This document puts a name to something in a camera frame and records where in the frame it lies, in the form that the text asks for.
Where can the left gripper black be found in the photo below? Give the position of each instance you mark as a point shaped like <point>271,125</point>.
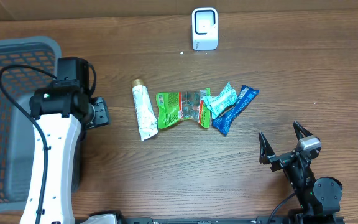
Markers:
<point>102,117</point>

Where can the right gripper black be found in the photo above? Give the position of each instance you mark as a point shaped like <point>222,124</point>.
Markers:
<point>279,160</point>

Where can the white tube with gold cap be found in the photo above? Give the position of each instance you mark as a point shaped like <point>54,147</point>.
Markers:
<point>147,122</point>

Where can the blue snack packet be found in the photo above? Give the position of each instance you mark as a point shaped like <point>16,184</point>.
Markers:
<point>246,95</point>

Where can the green snack bag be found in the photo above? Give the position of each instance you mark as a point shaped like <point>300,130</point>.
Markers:
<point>180,106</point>

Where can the mint green wipes packet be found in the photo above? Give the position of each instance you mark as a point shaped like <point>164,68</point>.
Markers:
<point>217,104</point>

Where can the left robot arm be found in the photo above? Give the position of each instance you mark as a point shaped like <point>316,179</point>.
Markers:
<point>63,112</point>

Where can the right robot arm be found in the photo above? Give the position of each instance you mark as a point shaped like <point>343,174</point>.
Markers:
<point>319,198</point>

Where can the white barcode scanner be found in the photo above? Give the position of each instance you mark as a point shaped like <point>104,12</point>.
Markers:
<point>204,28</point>

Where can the grey plastic shopping basket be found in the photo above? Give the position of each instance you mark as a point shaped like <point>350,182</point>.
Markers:
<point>16,131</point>

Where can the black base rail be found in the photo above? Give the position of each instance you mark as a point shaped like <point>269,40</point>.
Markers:
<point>255,220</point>

